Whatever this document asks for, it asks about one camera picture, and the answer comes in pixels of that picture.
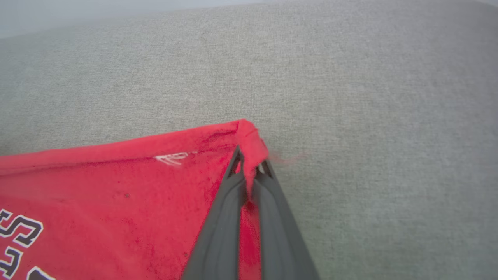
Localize grey fabric sofa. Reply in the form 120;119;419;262
0;0;498;280

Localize red and white jersey shirt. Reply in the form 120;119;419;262
0;119;270;280

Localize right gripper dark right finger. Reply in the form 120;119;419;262
251;160;321;280

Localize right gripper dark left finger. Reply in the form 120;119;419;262
181;145;250;280

